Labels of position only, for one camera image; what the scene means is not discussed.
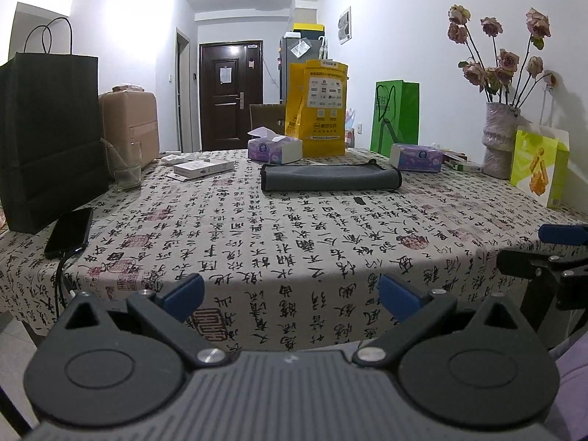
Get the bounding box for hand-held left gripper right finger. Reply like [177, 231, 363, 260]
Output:
[353, 274, 534, 370]

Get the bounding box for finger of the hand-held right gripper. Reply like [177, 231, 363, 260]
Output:
[538, 223, 588, 245]
[497, 248, 588, 314]

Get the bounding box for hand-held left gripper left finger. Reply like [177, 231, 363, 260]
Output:
[57, 273, 230, 371]

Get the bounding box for grey pouch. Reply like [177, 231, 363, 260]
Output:
[260, 159, 403, 193]

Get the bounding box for white and green paper bag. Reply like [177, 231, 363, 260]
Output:
[510, 124, 570, 208]

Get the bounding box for person's purple clothing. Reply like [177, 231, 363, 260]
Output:
[548, 329, 588, 429]

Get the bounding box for grey wrapped vase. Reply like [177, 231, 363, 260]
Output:
[480, 102, 523, 180]

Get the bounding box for calligraphy printed tablecloth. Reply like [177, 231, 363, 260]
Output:
[0, 149, 588, 365]

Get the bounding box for small green and white box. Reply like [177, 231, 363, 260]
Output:
[441, 150, 484, 173]

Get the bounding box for flat white box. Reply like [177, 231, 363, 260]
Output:
[173, 160, 234, 182]

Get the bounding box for black smartphone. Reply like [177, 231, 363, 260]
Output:
[44, 207, 94, 260]

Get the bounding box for clear drinking glass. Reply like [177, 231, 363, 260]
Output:
[107, 141, 143, 193]

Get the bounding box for purple tissue pack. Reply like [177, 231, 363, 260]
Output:
[390, 142, 444, 172]
[247, 127, 304, 165]

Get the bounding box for brown cardboard box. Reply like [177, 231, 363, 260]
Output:
[98, 85, 161, 171]

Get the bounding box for dried pink roses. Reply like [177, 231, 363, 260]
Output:
[447, 4, 556, 104]

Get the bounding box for brown chair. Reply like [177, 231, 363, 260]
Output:
[249, 103, 287, 140]

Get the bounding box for black paper bag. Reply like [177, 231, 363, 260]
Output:
[0, 17, 110, 234]

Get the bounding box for dark brown door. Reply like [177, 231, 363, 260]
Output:
[198, 40, 264, 152]

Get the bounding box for yellow paper bag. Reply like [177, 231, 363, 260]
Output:
[285, 59, 350, 159]

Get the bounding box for grey refrigerator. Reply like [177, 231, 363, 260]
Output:
[278, 31, 328, 102]

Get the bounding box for black charging cable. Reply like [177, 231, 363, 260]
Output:
[55, 246, 87, 318]

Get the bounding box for wall picture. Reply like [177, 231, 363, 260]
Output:
[337, 6, 352, 46]

